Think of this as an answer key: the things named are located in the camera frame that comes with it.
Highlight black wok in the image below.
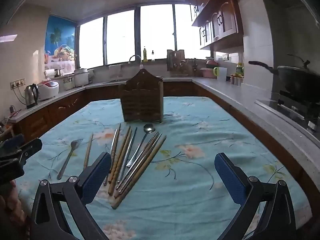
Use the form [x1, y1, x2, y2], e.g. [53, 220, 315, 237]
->
[248, 54, 320, 100]

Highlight wooden upper cabinets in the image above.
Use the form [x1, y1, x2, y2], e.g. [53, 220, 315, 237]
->
[186, 0, 247, 50]

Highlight white cooking pot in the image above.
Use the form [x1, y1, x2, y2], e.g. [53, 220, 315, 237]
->
[73, 68, 90, 87]

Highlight floral turquoise tablecloth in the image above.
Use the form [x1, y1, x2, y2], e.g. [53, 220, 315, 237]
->
[15, 96, 313, 240]

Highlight pink plastic container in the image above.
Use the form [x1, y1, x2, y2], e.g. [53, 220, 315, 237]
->
[200, 67, 217, 78]

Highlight large kitchen window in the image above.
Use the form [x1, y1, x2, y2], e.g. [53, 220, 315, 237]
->
[76, 4, 213, 68]

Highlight steel electric kettle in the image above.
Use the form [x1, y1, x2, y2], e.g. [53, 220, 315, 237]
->
[24, 83, 40, 109]

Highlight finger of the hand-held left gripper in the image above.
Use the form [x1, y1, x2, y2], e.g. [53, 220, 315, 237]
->
[0, 138, 43, 167]
[0, 134, 25, 155]

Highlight small lidded pot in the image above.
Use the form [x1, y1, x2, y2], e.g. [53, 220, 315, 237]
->
[63, 77, 74, 91]

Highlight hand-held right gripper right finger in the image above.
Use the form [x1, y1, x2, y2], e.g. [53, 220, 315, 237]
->
[214, 152, 297, 240]

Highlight chrome sink faucet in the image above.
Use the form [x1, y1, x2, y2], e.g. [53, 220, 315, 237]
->
[129, 54, 143, 68]

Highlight white pitcher with green handle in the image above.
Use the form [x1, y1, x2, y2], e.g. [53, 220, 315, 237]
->
[213, 67, 227, 81]

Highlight wooden base cabinets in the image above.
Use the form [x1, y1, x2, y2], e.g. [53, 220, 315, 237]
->
[15, 81, 318, 205]

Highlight fruit and palm wall poster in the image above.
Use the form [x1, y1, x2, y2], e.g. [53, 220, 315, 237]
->
[44, 15, 76, 70]

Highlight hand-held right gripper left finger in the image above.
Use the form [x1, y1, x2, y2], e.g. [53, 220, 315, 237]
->
[30, 151, 112, 240]

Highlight person's left hand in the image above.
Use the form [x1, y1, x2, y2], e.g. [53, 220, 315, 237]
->
[0, 180, 25, 230]

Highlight gas stove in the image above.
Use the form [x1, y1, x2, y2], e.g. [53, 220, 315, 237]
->
[256, 91, 320, 134]

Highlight white and red rice cooker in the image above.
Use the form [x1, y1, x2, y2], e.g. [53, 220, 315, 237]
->
[38, 79, 60, 101]

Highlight metal fork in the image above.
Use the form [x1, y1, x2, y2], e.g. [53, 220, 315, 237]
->
[57, 139, 84, 180]

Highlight grey kitchen counter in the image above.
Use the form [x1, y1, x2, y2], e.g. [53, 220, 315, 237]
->
[7, 76, 320, 173]

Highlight row of spice jars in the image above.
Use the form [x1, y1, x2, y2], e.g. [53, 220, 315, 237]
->
[230, 74, 243, 86]

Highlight wooden cutting board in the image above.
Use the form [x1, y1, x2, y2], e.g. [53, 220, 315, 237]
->
[167, 49, 185, 77]

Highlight metal spoon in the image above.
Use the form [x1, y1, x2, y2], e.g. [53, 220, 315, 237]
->
[126, 123, 156, 168]

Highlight white dish cloth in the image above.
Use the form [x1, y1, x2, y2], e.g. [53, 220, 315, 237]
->
[109, 64, 123, 79]

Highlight wooden utensil holder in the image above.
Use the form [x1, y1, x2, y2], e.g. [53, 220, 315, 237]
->
[118, 69, 164, 123]

